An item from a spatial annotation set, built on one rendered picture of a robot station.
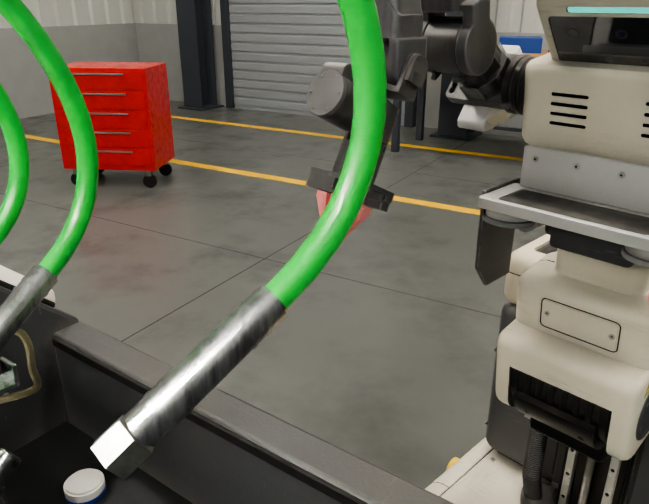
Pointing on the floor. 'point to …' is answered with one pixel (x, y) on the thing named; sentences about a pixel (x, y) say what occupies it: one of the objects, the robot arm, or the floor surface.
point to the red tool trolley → (122, 117)
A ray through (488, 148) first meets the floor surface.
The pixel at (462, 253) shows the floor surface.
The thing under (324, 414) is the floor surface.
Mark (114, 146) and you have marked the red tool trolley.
